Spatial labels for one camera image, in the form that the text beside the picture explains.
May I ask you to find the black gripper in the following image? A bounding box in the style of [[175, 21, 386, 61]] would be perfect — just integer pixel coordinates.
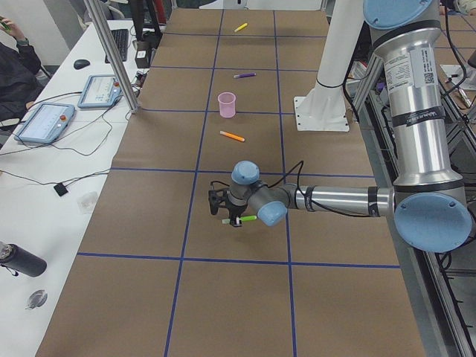
[[225, 193, 248, 228]]

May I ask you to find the green highlighter pen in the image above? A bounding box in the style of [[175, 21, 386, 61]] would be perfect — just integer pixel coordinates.
[[222, 215, 257, 225]]

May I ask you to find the orange highlighter pen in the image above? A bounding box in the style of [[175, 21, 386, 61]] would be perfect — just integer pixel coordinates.
[[219, 131, 245, 142]]

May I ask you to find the yellow highlighter pen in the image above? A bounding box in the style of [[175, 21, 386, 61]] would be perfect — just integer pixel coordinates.
[[234, 22, 248, 33]]

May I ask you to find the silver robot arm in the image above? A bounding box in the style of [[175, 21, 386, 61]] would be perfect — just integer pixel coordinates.
[[209, 1, 473, 253]]

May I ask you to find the pink mesh pen holder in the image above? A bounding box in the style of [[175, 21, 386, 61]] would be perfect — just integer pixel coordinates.
[[217, 91, 236, 118]]

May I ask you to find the purple highlighter pen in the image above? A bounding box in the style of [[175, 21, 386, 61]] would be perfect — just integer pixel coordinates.
[[233, 72, 257, 79]]

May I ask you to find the clear plastic wrapper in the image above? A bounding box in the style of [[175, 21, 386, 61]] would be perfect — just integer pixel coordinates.
[[77, 191, 99, 214]]

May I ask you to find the small black square device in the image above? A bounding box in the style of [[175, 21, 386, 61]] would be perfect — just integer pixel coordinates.
[[54, 182, 68, 197]]

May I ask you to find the far teach pendant tablet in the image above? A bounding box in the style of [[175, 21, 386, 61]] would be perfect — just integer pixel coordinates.
[[77, 74, 122, 109]]

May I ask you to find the teach pendant tablet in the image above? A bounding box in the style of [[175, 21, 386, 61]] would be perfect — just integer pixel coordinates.
[[13, 103, 76, 144], [77, 74, 122, 109]]

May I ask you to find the silver bottle lid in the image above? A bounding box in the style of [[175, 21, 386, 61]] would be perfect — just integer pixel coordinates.
[[25, 289, 48, 310]]

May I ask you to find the near teach pendant tablet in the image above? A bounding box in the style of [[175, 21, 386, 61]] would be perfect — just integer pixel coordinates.
[[13, 103, 76, 144]]

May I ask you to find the black computer monitor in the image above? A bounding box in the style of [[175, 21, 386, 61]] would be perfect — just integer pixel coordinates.
[[128, 0, 171, 47]]

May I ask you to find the black keyboard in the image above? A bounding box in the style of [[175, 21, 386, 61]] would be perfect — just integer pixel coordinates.
[[111, 29, 129, 62]]

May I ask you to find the black computer mouse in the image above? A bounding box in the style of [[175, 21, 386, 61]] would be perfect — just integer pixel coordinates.
[[73, 59, 91, 70]]

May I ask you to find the black water bottle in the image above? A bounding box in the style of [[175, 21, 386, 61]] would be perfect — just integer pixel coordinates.
[[1, 242, 47, 277]]

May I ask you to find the seated person in black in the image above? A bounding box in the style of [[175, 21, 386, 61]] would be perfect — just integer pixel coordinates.
[[1, 17, 44, 120]]

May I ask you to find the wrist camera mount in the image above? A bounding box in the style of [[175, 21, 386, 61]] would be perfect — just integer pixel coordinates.
[[208, 180, 229, 216]]

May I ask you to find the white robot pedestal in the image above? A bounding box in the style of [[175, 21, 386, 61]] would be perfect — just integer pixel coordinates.
[[294, 0, 364, 132]]

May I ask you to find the aluminium frame post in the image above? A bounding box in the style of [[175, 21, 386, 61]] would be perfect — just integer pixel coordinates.
[[84, 0, 139, 114]]

